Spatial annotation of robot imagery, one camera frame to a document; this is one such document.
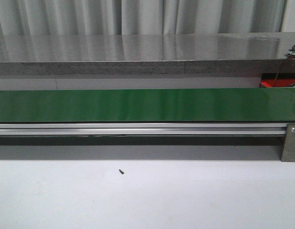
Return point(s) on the grey stone counter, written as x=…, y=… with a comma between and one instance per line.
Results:
x=146, y=54

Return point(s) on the red plastic tray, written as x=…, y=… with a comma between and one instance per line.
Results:
x=282, y=80

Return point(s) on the green conveyor belt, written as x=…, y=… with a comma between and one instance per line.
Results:
x=149, y=105

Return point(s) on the small green circuit board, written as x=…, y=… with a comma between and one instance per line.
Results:
x=291, y=52

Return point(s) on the grey curtain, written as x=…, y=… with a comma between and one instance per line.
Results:
x=126, y=17

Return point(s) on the aluminium conveyor frame rail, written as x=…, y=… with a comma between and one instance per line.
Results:
x=143, y=129

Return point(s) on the metal conveyor support bracket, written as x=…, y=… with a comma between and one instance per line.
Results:
x=288, y=153

